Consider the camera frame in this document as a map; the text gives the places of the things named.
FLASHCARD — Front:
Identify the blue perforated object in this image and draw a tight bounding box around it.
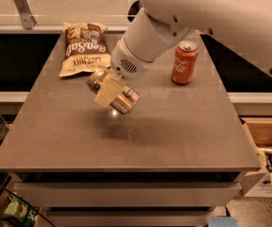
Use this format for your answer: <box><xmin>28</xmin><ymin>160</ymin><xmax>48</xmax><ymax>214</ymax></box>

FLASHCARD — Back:
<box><xmin>208</xmin><ymin>217</ymin><xmax>238</xmax><ymax>227</ymax></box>

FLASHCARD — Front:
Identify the gold orange soda can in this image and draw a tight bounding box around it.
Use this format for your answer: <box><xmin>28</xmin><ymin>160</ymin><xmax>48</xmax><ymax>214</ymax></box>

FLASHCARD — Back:
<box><xmin>87</xmin><ymin>66</ymin><xmax>139</xmax><ymax>114</ymax></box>

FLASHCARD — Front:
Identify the green snack bag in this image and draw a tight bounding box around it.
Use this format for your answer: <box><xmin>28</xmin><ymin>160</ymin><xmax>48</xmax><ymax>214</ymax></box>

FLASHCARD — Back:
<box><xmin>2</xmin><ymin>196</ymin><xmax>38</xmax><ymax>227</ymax></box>

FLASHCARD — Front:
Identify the left metal glass bracket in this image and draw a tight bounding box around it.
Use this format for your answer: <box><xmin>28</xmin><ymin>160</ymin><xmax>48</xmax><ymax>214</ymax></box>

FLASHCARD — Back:
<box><xmin>13</xmin><ymin>0</ymin><xmax>37</xmax><ymax>29</ymax></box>

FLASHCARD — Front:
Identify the black office chair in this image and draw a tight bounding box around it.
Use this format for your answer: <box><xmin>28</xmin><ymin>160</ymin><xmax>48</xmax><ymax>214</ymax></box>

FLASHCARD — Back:
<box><xmin>127</xmin><ymin>0</ymin><xmax>141</xmax><ymax>22</ymax></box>

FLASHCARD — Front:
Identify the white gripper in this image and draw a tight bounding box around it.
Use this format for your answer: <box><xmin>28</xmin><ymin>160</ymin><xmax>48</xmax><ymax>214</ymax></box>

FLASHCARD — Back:
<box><xmin>94</xmin><ymin>39</ymin><xmax>153</xmax><ymax>107</ymax></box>

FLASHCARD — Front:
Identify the red cola can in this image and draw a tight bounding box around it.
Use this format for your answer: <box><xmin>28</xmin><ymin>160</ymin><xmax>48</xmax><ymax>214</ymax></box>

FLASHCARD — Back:
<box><xmin>171</xmin><ymin>41</ymin><xmax>198</xmax><ymax>85</ymax></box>

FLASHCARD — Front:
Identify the sea salt chips bag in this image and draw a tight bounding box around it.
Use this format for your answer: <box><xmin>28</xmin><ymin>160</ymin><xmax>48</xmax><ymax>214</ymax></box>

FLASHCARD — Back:
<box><xmin>59</xmin><ymin>22</ymin><xmax>111</xmax><ymax>78</ymax></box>

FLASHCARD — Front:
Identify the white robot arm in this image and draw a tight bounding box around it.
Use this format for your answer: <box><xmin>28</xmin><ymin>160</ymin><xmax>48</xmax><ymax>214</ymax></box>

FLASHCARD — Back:
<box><xmin>95</xmin><ymin>0</ymin><xmax>272</xmax><ymax>106</ymax></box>

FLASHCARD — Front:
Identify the grey drawer cabinet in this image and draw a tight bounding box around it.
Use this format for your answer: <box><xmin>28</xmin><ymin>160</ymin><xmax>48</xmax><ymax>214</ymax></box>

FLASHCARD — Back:
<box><xmin>0</xmin><ymin>43</ymin><xmax>260</xmax><ymax>227</ymax></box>

